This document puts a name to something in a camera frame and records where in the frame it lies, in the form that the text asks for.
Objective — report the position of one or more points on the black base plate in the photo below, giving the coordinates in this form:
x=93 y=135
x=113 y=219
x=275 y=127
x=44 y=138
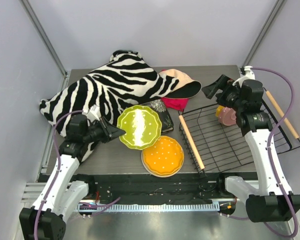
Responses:
x=147 y=189

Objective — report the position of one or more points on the pink cloth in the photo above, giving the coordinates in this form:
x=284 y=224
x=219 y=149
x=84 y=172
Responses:
x=178 y=104

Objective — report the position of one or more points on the yellow cream round plate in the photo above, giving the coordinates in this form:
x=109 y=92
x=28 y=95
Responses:
x=150 y=172

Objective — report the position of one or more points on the black square plate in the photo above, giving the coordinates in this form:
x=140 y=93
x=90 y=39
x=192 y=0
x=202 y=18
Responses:
x=160 y=108

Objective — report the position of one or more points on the white slotted cable duct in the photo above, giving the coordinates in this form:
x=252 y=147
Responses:
x=132 y=208

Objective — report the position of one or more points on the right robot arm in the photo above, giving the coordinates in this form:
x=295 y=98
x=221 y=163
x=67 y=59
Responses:
x=273 y=200

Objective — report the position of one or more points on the right wooden rack handle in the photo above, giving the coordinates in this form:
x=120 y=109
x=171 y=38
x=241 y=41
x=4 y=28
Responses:
x=281 y=113

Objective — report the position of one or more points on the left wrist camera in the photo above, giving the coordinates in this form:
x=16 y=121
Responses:
x=93 y=113

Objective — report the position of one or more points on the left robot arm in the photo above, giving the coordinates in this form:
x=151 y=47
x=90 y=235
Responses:
x=47 y=218

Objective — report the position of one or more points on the yellow dotted plate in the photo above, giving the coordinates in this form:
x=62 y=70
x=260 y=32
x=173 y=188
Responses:
x=219 y=110

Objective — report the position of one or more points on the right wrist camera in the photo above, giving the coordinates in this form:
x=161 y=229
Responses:
x=246 y=73

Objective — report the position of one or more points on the left wooden rack handle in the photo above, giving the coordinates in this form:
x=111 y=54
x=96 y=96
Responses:
x=192 y=143

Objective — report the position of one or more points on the zebra print blanket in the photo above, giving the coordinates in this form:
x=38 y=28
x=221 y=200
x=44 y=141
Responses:
x=124 y=81

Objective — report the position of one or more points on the green dotted plate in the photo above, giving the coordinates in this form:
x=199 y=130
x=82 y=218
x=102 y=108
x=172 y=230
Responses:
x=142 y=126

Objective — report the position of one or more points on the wooden rack handle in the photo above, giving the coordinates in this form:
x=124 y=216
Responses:
x=192 y=143
x=281 y=113

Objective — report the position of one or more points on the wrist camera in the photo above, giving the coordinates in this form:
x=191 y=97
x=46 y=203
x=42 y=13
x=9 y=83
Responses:
x=93 y=113
x=246 y=73

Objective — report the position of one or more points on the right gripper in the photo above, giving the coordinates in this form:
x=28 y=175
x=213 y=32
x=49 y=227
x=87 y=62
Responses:
x=220 y=91

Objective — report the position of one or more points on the purple dotted plate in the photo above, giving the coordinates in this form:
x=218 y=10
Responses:
x=227 y=116

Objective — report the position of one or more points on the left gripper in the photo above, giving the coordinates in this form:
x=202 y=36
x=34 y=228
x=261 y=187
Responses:
x=106 y=131

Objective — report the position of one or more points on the beige bucket hat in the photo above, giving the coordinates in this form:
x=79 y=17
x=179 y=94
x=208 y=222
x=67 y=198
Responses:
x=186 y=87

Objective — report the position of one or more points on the black wire dish rack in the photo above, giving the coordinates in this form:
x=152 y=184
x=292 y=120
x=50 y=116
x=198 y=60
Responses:
x=223 y=148

